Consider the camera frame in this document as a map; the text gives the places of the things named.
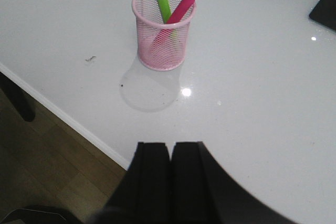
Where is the pink mesh pen holder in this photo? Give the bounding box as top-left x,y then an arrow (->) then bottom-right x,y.
132,0 -> 196,71

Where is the pink highlighter pen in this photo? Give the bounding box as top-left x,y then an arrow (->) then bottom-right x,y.
150,0 -> 196,54

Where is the black mouse pad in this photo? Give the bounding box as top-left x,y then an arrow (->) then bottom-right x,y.
309,0 -> 336,31

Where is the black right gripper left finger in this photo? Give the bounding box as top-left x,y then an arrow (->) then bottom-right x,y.
89,142 -> 170,223

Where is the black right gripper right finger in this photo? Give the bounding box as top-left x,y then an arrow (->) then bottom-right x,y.
171,142 -> 292,223

